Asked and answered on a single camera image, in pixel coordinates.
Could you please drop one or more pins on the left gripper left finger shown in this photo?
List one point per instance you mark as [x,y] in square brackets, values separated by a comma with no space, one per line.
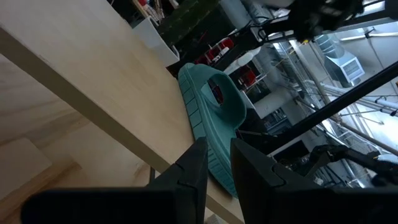
[155,205]

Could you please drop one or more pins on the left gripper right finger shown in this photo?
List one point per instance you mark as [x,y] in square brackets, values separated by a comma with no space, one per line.
[295,205]

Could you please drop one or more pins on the green rubber slide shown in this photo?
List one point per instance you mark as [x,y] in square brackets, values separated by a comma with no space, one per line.
[217,124]

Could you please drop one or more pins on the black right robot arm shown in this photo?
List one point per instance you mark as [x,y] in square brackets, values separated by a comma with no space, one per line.
[317,18]

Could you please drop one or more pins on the red storage bins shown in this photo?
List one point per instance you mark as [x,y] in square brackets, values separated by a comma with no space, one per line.
[248,79]

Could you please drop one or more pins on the grey ventilation unit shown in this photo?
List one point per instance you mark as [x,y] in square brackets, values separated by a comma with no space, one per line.
[345,68]

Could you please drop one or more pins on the white plant pot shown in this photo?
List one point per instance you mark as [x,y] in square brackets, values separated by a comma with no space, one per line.
[158,46]

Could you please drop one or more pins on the green cactus plant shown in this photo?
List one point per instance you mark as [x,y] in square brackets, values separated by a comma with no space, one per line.
[183,18]

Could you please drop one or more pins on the black aluminium rig frame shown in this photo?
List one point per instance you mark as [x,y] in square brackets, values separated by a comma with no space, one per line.
[342,104]

